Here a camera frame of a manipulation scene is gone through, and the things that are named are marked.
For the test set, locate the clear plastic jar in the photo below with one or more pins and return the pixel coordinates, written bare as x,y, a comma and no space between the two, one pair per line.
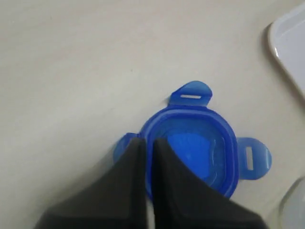
292,206

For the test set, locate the white plastic tray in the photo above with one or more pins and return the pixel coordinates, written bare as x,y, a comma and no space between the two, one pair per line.
286,40

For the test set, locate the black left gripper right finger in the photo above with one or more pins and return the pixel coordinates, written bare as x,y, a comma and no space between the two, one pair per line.
183,201

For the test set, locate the blue plastic lid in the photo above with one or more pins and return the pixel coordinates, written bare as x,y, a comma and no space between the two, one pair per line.
203,140

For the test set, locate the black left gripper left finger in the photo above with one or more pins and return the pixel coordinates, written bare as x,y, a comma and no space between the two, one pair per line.
115,201

